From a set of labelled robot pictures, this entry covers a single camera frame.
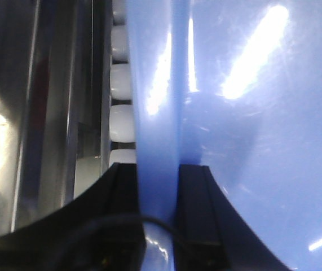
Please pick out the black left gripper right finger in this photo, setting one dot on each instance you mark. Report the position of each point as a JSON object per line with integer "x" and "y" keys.
{"x": 216, "y": 236}

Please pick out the blue plastic tray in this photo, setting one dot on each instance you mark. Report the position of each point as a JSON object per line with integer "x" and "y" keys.
{"x": 235, "y": 86}

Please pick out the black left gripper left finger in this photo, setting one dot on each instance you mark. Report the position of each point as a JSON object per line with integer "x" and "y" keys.
{"x": 99, "y": 230}

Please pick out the white shelf roller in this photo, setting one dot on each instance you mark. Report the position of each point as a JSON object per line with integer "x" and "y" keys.
{"x": 122, "y": 124}
{"x": 120, "y": 82}
{"x": 119, "y": 12}
{"x": 119, "y": 43}

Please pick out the metal roller shelf rail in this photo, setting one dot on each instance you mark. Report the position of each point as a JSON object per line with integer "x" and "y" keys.
{"x": 54, "y": 86}

